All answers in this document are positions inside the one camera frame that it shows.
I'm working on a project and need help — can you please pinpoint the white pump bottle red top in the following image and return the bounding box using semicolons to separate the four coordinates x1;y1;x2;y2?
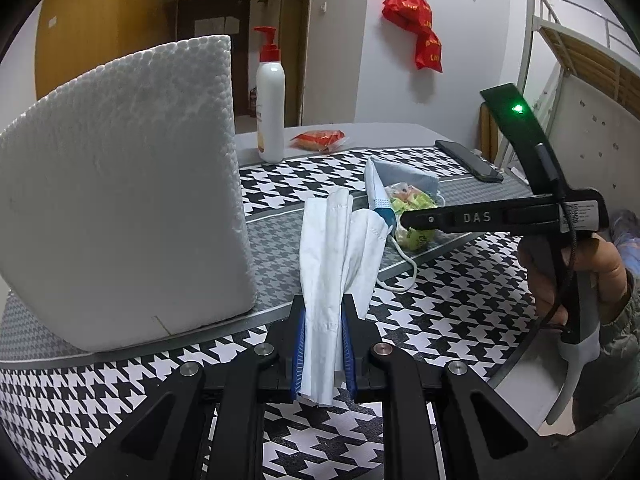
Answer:
253;26;287;164

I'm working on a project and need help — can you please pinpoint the white foam box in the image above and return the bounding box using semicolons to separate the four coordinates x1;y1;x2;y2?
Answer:
0;35;257;353

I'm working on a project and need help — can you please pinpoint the black cable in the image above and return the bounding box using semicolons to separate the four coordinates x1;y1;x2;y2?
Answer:
531;144;576;333

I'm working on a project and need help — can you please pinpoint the patterned cloth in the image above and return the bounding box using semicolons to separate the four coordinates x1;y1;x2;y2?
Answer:
609;210;640;276

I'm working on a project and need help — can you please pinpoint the grey houndstooth tablecloth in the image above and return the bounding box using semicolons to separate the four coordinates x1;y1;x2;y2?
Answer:
0;122;556;480

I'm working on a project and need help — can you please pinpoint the person's right forearm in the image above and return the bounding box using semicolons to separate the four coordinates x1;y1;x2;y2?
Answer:
572;280;640;433

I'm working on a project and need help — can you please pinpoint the dark brown entry door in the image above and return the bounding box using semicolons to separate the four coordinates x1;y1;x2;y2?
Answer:
177;0;251;121

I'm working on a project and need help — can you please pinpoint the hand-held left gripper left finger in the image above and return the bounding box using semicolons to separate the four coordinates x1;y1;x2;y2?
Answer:
82;294;307;480

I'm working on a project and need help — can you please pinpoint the white metal bunk bed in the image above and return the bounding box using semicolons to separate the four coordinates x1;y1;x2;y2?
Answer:
520;0;640;191

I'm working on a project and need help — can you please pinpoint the white face mask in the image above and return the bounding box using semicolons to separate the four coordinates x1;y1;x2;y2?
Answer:
298;187;353;407
345;210;418;306

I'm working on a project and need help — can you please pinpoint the bag of yellow-green packets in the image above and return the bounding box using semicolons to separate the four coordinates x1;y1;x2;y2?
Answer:
385;182;443;253

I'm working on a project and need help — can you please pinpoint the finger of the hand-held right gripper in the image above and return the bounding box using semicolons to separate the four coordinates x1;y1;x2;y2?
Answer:
400;199;507;235

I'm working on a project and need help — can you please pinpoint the person's right hand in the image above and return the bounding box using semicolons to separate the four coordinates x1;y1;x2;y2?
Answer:
517;232;633;333

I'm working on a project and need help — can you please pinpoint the wooden wardrobe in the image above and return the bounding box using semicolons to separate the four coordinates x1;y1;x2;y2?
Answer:
34;0;181;103

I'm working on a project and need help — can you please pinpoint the wooden side door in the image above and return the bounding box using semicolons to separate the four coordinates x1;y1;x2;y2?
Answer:
279;0;315;126

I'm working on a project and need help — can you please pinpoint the black smartphone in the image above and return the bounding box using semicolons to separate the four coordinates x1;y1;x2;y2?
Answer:
434;139;504;183

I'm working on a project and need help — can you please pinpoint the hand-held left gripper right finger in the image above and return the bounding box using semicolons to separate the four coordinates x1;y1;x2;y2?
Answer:
340;294;556;480

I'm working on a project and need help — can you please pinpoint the red printed bag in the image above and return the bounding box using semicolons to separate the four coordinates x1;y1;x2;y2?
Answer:
382;0;433;33
415;27;443;73

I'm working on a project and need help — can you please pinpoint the red snack packet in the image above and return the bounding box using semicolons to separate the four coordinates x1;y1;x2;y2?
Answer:
290;129;347;153

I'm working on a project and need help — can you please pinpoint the wooden board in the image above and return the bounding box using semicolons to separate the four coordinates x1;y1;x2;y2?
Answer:
479;101;501;166

